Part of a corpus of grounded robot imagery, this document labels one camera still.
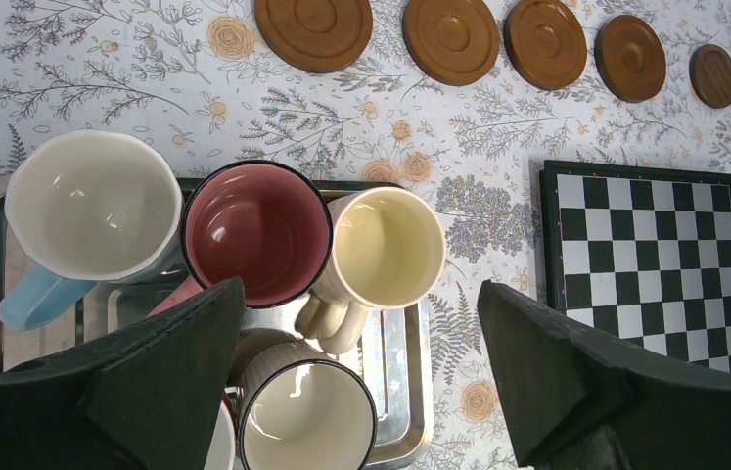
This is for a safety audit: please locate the cream yellow mug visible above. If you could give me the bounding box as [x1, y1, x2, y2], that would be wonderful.
[296, 186, 446, 355]

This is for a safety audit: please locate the blue handled white mug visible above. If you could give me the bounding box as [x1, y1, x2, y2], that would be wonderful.
[0, 129, 183, 331]

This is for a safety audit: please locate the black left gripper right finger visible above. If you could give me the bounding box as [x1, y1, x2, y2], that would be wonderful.
[477, 281, 731, 469]

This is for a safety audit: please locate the metal tray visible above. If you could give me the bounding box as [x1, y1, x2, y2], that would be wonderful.
[0, 176, 434, 469]

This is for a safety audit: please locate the brown wooden coaster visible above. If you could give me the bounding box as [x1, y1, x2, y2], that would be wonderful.
[402, 0, 500, 86]
[253, 0, 373, 73]
[594, 15, 666, 103]
[503, 0, 587, 91]

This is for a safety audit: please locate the dark brown small coaster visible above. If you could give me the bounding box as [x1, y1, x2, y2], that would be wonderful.
[689, 44, 731, 109]

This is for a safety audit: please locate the white red wide cup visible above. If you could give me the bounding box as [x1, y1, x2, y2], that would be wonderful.
[204, 401, 236, 470]

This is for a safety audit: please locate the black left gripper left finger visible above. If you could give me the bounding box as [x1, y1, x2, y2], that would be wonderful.
[0, 277, 246, 469]

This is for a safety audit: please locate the white ribbed mug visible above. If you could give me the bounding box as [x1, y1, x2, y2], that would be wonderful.
[228, 329, 378, 469]

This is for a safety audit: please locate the black white chessboard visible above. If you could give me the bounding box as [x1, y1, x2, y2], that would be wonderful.
[539, 161, 731, 372]

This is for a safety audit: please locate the pink mug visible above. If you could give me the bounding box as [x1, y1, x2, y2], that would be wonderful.
[151, 160, 333, 314]

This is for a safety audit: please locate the floral patterned tablecloth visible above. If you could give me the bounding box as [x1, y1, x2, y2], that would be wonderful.
[0, 1, 731, 469]

